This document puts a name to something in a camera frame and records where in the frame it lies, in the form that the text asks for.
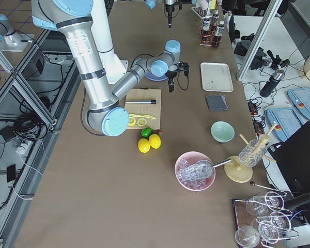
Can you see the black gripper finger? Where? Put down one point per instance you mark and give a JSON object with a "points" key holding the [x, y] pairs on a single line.
{"points": [[171, 85]]}

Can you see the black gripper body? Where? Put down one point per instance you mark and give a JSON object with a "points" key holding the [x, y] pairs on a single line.
{"points": [[169, 8], [171, 75]]}

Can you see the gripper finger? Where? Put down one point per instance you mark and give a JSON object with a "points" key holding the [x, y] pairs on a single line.
{"points": [[169, 21]]}

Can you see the blue plate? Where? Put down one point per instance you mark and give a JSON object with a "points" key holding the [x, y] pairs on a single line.
{"points": [[155, 78]]}

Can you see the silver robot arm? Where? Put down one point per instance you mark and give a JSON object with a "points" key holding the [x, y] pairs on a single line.
{"points": [[85, 26], [152, 3]]}

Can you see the steel muddler with black tip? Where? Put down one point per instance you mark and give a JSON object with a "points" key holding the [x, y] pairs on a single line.
{"points": [[153, 101]]}

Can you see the wooden cutting board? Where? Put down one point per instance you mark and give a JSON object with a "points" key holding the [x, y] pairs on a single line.
{"points": [[146, 109]]}

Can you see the dark tea bottle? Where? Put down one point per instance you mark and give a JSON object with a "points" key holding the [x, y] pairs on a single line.
{"points": [[218, 34], [205, 34], [215, 18]]}

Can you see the cream rabbit tray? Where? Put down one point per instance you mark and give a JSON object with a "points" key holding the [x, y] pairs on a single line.
{"points": [[216, 77]]}

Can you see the grey folded cloth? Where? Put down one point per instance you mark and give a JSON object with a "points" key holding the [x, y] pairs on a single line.
{"points": [[216, 103]]}

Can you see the lemon half slice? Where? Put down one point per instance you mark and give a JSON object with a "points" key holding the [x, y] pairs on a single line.
{"points": [[132, 121], [141, 122]]}

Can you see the yellow plastic knife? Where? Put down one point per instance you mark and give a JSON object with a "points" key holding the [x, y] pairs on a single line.
{"points": [[143, 116]]}

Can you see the green lime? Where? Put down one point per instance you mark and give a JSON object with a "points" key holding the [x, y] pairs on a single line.
{"points": [[146, 132]]}

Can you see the yellow lemon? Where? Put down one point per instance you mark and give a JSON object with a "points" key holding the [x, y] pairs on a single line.
{"points": [[155, 141], [143, 145]]}

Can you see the mint green bowl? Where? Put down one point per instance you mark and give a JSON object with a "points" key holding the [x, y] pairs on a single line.
{"points": [[222, 131]]}

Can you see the pink bowl with ice cubes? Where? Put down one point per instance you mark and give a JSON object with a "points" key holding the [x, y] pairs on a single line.
{"points": [[184, 161]]}

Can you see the metal ice scoop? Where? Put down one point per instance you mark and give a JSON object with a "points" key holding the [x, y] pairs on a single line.
{"points": [[201, 170]]}

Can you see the black thermos bottle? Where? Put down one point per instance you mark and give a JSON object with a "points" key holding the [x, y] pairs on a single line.
{"points": [[273, 81]]}

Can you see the clear textured glass cup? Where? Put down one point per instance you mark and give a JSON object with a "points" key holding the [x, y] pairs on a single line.
{"points": [[252, 153]]}

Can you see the wooden cup rack stand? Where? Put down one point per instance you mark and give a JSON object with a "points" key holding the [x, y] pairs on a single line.
{"points": [[238, 172]]}

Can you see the blue teach pendant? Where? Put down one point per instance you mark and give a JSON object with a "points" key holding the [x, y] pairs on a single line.
{"points": [[301, 100], [287, 120]]}

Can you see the wine glass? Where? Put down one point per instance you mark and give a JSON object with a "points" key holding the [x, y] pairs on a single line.
{"points": [[280, 221], [257, 206], [246, 236], [274, 201]]}

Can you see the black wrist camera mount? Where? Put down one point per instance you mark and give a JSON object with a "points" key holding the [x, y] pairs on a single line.
{"points": [[184, 67]]}

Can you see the copper wire bottle rack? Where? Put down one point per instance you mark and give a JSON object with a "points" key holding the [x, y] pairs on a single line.
{"points": [[212, 30]]}

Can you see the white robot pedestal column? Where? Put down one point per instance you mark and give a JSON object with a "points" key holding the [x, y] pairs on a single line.
{"points": [[115, 68]]}

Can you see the aluminium frame post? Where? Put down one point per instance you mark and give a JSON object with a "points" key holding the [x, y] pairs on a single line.
{"points": [[260, 33]]}

